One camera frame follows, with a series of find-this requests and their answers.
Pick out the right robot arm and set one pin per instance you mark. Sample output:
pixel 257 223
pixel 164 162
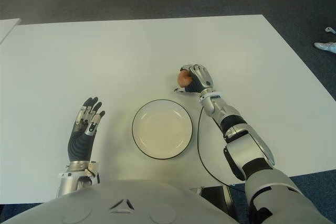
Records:
pixel 241 142

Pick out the grey robot torso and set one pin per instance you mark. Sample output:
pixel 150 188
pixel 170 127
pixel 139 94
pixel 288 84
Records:
pixel 118 203

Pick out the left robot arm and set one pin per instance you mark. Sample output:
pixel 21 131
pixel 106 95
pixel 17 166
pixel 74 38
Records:
pixel 68 182

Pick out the white plate with black rim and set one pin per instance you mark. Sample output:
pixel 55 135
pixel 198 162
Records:
pixel 162 129

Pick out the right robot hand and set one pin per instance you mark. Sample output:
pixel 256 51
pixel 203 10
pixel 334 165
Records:
pixel 202 77

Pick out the reddish apple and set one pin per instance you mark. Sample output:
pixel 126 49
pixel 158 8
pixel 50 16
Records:
pixel 183 78

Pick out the white shoe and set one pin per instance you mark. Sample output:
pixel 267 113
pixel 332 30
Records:
pixel 326 46

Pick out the black table frame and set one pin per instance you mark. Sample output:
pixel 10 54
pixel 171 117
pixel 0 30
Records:
pixel 215 197

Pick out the white handheld controller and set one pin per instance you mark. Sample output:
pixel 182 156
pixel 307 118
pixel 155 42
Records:
pixel 329 29

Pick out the white side table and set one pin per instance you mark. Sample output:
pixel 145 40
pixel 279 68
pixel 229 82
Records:
pixel 8 27

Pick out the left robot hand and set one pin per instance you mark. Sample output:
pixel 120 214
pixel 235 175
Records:
pixel 78 145

